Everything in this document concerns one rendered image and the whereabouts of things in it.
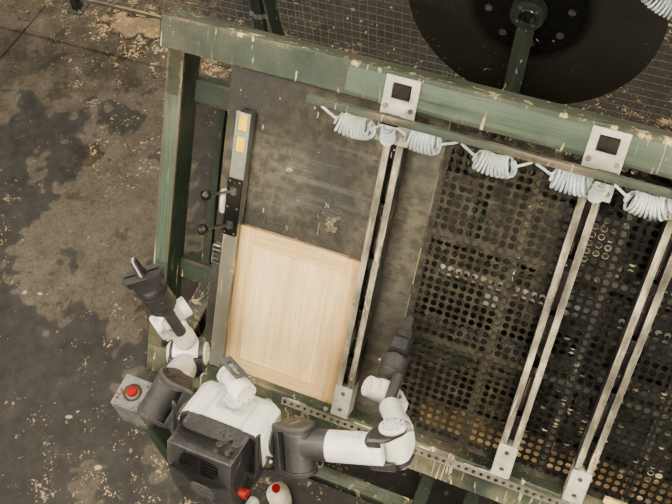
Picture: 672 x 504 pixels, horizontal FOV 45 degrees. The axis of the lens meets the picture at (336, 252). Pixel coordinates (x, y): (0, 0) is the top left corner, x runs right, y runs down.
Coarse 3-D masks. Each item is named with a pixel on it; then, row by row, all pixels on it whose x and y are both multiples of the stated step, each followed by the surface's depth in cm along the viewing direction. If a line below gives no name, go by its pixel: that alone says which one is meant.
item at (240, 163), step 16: (240, 112) 248; (240, 160) 254; (240, 176) 256; (240, 208) 261; (240, 224) 265; (224, 240) 267; (224, 256) 270; (224, 272) 272; (224, 288) 275; (224, 304) 277; (224, 320) 280; (224, 336) 282; (224, 352) 287
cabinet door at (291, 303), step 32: (256, 256) 268; (288, 256) 264; (320, 256) 259; (256, 288) 273; (288, 288) 268; (320, 288) 264; (352, 288) 259; (256, 320) 278; (288, 320) 273; (320, 320) 269; (256, 352) 283; (288, 352) 278; (320, 352) 274; (288, 384) 283; (320, 384) 278
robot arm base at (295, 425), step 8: (296, 416) 234; (272, 424) 229; (280, 424) 228; (288, 424) 228; (296, 424) 227; (304, 424) 227; (312, 424) 227; (280, 432) 229; (288, 432) 224; (296, 432) 223; (304, 432) 224; (280, 440) 229; (280, 448) 229; (280, 456) 229; (280, 464) 229; (280, 472) 229; (288, 472) 227; (312, 472) 226
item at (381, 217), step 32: (384, 96) 223; (416, 96) 219; (384, 128) 215; (384, 160) 233; (384, 192) 241; (384, 224) 241; (384, 256) 251; (352, 320) 258; (352, 352) 266; (352, 384) 267
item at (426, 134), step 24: (312, 96) 214; (336, 120) 220; (360, 120) 219; (384, 120) 209; (408, 120) 208; (408, 144) 214; (432, 144) 211; (480, 144) 202; (480, 168) 210; (504, 168) 208; (576, 168) 196; (576, 192) 206; (624, 192) 201; (648, 192) 192
